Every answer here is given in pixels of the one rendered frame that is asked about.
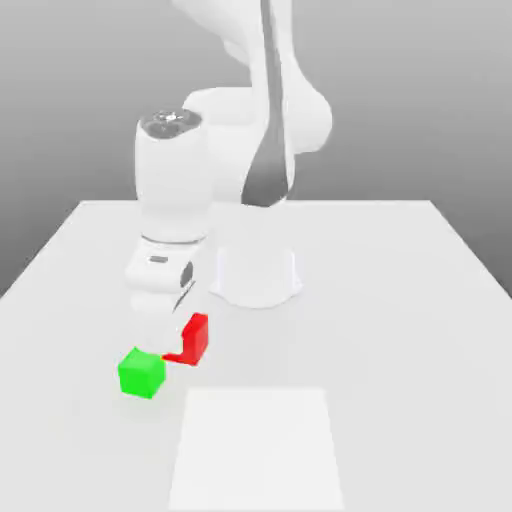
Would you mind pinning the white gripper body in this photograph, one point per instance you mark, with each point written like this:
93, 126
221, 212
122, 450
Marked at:
154, 316

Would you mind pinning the small red cube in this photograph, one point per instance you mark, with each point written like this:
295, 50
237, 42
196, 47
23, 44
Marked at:
196, 340

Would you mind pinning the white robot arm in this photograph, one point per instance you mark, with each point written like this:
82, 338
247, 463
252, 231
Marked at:
172, 180

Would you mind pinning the small green cube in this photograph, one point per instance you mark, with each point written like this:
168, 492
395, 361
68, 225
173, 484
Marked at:
140, 374

